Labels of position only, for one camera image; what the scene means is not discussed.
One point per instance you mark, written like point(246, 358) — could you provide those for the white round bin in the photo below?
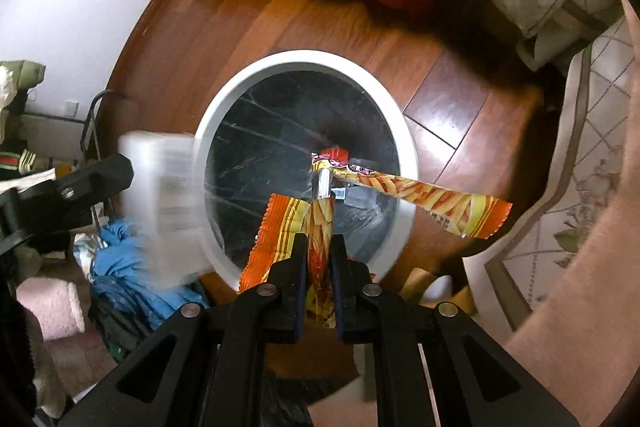
point(300, 147)

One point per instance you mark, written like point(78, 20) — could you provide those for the white wall socket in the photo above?
point(69, 108)

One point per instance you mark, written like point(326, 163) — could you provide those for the orange striped snack packet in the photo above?
point(440, 202)

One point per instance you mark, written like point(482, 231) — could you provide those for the pink towel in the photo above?
point(52, 309)

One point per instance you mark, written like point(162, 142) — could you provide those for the white paper box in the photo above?
point(162, 212)

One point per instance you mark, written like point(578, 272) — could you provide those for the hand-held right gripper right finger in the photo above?
point(338, 292)

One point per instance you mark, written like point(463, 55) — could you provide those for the person's bare leg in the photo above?
point(590, 297)

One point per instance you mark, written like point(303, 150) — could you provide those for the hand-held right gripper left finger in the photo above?
point(300, 287)

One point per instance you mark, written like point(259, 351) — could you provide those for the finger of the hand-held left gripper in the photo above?
point(85, 187)

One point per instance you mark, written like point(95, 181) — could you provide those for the blue cloth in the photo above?
point(130, 267)

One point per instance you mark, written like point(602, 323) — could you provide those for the cream patterned rug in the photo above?
point(585, 147)

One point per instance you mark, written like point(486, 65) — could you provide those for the olive green garment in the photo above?
point(22, 74)

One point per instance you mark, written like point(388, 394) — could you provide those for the black plastic bag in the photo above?
point(282, 399)

